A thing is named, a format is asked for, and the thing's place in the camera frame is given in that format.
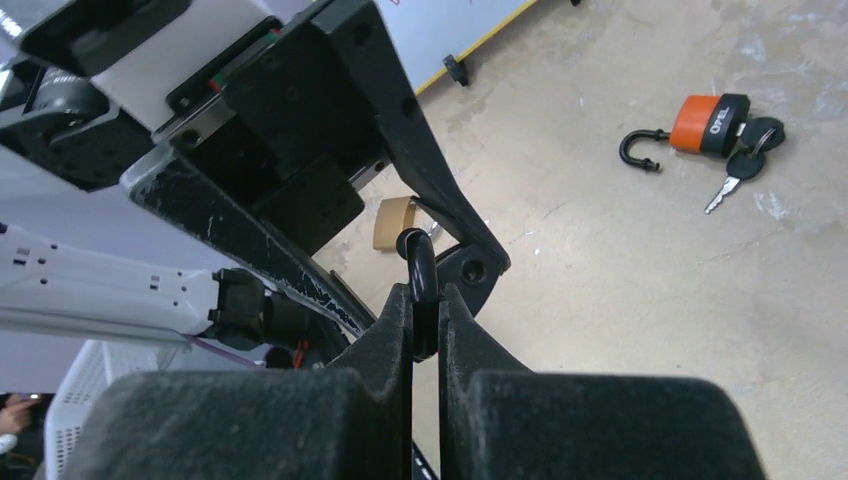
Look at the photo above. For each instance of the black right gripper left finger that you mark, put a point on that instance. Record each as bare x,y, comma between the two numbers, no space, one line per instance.
348,420

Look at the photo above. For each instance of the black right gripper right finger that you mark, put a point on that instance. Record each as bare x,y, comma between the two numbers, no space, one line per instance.
501,420

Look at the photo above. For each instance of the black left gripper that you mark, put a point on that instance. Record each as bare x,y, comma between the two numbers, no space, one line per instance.
277,134

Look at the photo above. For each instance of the brass padlock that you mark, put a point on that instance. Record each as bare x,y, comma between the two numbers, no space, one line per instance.
395,215

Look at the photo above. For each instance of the black padlock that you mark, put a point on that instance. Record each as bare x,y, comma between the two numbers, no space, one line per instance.
468,267

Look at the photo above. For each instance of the orange padlock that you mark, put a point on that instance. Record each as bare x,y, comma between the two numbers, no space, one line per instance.
707,125

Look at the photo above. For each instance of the black-headed keys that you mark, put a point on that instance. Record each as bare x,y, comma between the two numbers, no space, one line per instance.
757,137

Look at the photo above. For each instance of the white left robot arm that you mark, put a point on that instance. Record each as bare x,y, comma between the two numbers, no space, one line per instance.
102,266

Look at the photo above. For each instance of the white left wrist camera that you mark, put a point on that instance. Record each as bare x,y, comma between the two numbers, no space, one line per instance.
140,81

